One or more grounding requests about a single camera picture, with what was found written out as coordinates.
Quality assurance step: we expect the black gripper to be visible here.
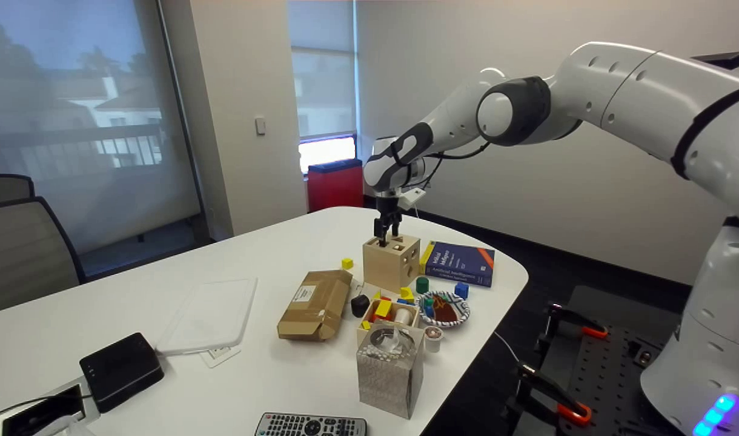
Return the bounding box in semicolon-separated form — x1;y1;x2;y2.
373;194;406;245

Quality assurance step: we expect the grey office chair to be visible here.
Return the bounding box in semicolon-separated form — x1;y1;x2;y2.
0;173;86;309

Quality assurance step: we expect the brown cardboard box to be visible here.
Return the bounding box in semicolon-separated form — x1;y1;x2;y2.
276;269;353;340

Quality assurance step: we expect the blue hardcover textbook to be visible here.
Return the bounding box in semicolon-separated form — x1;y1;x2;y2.
422;242;494;287

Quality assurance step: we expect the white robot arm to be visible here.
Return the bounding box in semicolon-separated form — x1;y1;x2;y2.
366;41;739;436

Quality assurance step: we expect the black mounting table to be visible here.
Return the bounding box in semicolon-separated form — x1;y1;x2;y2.
515;285;682;436

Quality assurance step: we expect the wooden shape sorting box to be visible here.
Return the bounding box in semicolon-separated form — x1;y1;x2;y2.
363;235;420;293

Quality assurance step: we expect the black clamp orange handle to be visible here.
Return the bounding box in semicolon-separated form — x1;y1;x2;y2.
537;299;611;354

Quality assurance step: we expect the white paper pad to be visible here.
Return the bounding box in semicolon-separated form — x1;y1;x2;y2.
156;277;258;367

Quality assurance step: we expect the grey tv remote control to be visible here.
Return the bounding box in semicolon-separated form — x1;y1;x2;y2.
254;411;369;436

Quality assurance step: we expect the red bin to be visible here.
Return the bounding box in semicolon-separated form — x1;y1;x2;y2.
308;159;363;211

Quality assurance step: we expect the white wall switch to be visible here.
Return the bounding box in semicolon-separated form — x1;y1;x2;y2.
254;116;266;136

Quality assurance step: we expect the white cable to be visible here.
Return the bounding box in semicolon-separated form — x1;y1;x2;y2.
493;330;540;377

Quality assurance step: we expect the black electronic box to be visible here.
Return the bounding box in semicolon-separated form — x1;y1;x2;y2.
80;332;166;411

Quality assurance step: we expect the black round object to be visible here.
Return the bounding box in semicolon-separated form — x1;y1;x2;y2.
349;296;371;316

